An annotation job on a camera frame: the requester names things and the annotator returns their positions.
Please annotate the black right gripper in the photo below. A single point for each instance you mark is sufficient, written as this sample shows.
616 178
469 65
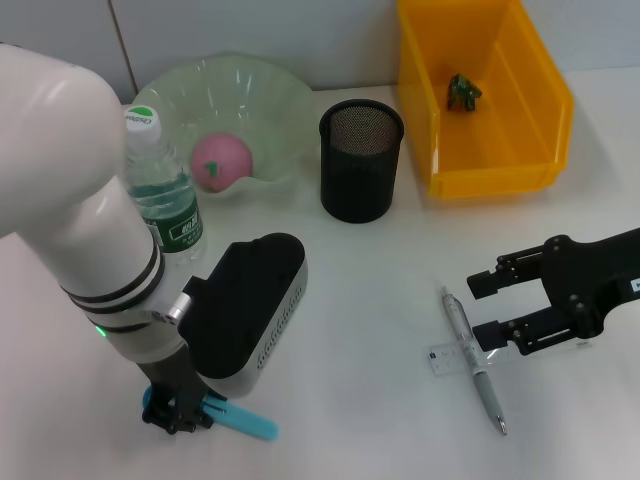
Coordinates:
585 280

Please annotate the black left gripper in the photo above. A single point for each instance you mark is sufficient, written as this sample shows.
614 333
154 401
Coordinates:
172 377

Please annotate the blue teal scissors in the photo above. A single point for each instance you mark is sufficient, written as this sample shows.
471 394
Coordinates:
250 425

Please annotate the clear green-label water bottle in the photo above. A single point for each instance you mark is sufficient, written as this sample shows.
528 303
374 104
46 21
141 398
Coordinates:
170 220

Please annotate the green plastic wrapper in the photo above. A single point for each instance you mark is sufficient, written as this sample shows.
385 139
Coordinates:
462 92

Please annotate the pink peach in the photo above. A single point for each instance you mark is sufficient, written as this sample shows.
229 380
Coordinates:
230 155

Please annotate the transparent plastic ruler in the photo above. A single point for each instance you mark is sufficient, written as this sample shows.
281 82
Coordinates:
445 357

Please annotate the grey ballpoint pen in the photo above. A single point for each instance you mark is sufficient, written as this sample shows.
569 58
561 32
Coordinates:
482 390

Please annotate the black mesh pen cup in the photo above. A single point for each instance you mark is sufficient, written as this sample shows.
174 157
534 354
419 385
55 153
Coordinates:
360 190

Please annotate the translucent green fruit plate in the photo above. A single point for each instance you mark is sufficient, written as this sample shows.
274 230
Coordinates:
240 100

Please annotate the yellow plastic storage bin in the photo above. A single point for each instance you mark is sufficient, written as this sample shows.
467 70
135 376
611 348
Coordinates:
500 160

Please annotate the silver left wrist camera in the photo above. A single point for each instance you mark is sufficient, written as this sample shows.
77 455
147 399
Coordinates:
240 300

